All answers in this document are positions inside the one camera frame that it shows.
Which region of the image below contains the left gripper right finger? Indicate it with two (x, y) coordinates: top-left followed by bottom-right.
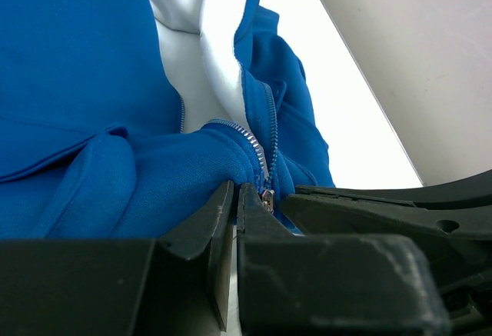
(237, 184), (450, 335)

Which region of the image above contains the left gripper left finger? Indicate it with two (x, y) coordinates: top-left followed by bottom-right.
(1, 182), (234, 335)

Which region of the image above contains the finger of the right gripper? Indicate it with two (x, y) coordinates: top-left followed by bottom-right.
(294, 171), (491, 212)
(281, 195), (491, 273)

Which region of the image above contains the silver zipper pull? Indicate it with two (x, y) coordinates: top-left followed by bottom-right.
(261, 189), (275, 214)

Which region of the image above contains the blue zip jacket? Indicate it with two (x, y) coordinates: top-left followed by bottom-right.
(1, 0), (334, 239)

